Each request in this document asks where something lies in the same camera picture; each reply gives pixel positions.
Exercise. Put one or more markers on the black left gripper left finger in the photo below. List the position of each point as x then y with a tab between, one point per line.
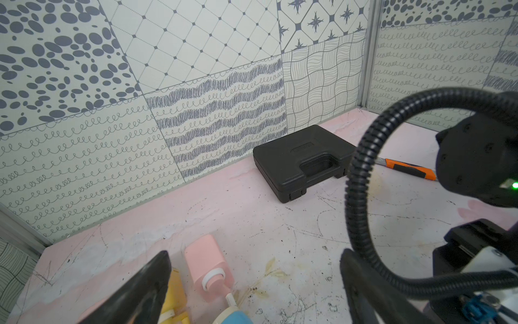
139	300

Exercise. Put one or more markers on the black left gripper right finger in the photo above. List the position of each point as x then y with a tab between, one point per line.
371	298

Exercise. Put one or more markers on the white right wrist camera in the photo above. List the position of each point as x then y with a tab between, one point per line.
494	299

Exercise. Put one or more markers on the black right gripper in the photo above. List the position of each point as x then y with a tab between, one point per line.
474	247

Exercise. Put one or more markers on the black plastic tool case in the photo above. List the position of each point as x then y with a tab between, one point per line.
295	162

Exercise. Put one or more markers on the orange handled adjustable wrench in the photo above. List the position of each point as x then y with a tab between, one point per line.
406	168

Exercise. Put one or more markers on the yellow pencil sharpener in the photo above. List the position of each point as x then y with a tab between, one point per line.
174	308

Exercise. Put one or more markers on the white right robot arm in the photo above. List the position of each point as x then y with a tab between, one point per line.
477	158

